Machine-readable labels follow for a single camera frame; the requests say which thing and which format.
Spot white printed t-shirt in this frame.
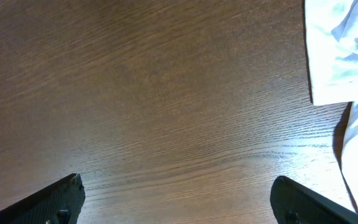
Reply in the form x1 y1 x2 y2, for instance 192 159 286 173
305 0 358 211

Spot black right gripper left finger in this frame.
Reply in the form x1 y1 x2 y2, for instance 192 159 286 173
0 174 85 224

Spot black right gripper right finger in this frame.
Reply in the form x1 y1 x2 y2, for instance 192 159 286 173
270 175 358 224

